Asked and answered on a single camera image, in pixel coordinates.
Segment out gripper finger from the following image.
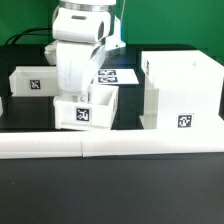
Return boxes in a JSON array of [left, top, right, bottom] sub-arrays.
[[78, 94, 88, 103]]

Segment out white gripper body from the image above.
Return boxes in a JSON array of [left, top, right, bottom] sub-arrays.
[[56, 41, 105, 94]]

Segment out white front drawer with tag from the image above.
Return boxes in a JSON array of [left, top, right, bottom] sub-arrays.
[[53, 85, 119, 130]]

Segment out white drawer with tag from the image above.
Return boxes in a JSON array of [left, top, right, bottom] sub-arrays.
[[53, 85, 119, 130], [9, 66, 60, 97]]

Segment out white drawer cabinet box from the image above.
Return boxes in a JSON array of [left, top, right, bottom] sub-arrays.
[[140, 50, 224, 129]]

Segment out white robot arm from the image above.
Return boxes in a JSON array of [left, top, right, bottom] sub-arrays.
[[44, 0, 125, 102]]

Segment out white rear drawer with tag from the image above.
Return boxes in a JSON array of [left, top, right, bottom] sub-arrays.
[[9, 66, 60, 97]]

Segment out white sheet with tags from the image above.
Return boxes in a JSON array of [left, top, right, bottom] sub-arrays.
[[94, 69, 138, 85]]

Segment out white foam rail front right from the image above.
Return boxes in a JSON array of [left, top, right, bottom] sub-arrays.
[[82, 129, 224, 157]]

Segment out white foam rail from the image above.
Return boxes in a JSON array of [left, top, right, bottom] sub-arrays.
[[82, 129, 224, 157], [0, 132, 82, 159]]

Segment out white foam rail front left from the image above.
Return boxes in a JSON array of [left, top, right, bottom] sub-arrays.
[[0, 132, 82, 159]]

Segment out black cables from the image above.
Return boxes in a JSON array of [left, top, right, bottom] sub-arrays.
[[4, 27, 54, 46]]

